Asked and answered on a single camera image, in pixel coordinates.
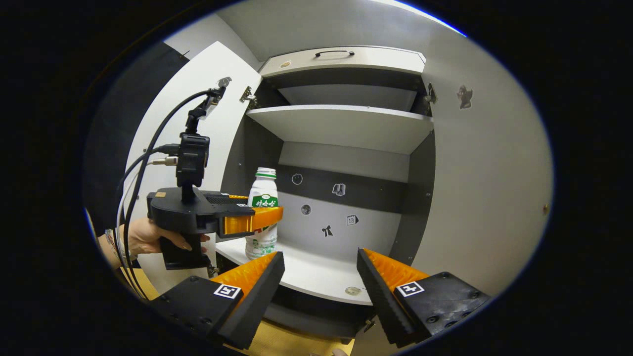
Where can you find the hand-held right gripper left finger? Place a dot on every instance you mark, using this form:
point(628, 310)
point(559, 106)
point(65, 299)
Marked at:
point(259, 301)

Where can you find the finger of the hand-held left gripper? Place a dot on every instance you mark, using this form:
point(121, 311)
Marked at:
point(230, 199)
point(247, 222)

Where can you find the grey cabinet door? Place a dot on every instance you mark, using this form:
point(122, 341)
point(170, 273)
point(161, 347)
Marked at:
point(489, 188)
point(222, 128)

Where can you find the grey cabinet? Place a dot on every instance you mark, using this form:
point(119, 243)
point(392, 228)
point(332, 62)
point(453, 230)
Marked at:
point(346, 128)

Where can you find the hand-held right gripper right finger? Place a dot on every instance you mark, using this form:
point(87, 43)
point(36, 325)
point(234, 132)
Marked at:
point(381, 301)

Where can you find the white bottle with green label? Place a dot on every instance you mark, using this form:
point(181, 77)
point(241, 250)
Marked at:
point(262, 190)

